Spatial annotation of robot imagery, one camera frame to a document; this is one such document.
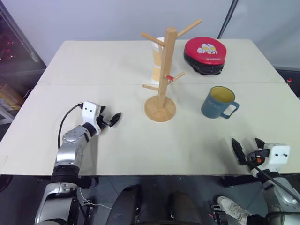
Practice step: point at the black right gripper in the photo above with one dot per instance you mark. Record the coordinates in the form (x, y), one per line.
(254, 158)

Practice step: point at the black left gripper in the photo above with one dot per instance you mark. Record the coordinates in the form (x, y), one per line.
(101, 120)

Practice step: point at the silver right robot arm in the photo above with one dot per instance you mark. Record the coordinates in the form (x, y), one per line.
(280, 200)

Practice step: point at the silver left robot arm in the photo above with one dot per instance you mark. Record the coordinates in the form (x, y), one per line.
(68, 150)

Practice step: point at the wooden mug tree stand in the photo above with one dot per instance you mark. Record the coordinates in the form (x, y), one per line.
(161, 110)

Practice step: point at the white orange paper cup stack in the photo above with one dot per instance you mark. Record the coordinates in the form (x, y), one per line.
(155, 61)

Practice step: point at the blue enamel mug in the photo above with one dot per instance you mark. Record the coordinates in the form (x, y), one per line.
(212, 106)

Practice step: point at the white sneaker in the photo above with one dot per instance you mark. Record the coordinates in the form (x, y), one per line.
(232, 207)

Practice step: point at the red tape marker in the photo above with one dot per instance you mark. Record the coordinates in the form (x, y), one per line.
(171, 78)

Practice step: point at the black floor device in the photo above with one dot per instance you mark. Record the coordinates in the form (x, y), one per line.
(219, 212)

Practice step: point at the small red white object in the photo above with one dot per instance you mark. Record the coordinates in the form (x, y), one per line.
(289, 81)

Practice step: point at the dark rounded shape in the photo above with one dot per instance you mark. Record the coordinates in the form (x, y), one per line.
(125, 206)
(182, 208)

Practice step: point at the red black boxing pad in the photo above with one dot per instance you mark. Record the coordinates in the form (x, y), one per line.
(204, 50)

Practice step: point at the black tripod stand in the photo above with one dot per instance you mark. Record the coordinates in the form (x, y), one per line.
(228, 18)

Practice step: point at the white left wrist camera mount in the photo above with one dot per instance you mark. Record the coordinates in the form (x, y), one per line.
(89, 111)

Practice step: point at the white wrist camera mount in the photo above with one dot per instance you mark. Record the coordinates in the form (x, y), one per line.
(89, 111)
(279, 154)

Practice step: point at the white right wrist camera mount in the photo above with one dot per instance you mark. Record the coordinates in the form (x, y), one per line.
(279, 154)

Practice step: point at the black table frame bracket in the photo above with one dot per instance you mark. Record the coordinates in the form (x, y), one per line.
(236, 181)

